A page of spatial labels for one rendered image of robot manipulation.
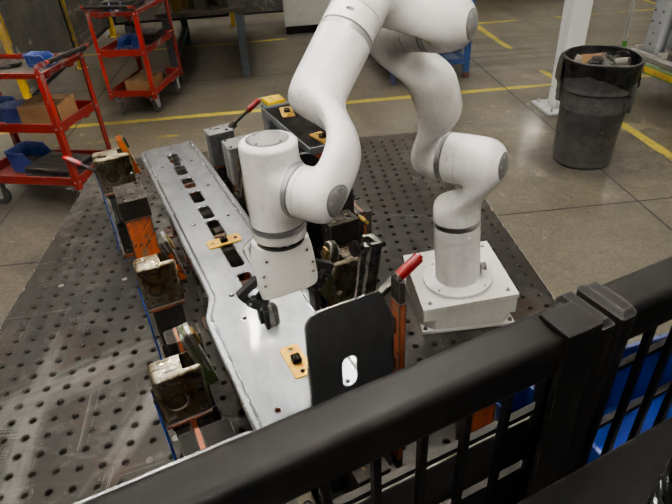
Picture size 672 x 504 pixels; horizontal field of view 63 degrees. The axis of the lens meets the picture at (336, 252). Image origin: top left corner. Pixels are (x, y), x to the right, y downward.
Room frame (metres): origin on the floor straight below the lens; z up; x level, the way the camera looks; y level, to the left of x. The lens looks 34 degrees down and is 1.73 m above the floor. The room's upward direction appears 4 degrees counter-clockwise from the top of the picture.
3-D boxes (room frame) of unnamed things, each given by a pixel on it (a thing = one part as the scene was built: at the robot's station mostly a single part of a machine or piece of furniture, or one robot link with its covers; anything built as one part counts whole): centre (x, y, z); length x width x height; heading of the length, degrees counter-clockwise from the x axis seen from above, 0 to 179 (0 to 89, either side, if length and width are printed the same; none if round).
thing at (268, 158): (0.72, 0.08, 1.37); 0.09 x 0.08 x 0.13; 55
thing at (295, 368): (0.72, 0.09, 1.01); 0.08 x 0.04 x 0.01; 24
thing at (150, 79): (5.34, 1.72, 0.49); 0.81 x 0.46 x 0.97; 172
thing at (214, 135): (1.75, 0.36, 0.88); 0.11 x 0.10 x 0.36; 114
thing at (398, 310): (0.69, -0.10, 0.95); 0.03 x 0.01 x 0.50; 24
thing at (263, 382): (1.16, 0.29, 1.00); 1.38 x 0.22 x 0.02; 24
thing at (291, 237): (0.72, 0.08, 1.29); 0.09 x 0.08 x 0.03; 114
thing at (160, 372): (0.69, 0.30, 0.87); 0.12 x 0.09 x 0.35; 114
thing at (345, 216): (1.03, -0.01, 0.91); 0.07 x 0.05 x 0.42; 114
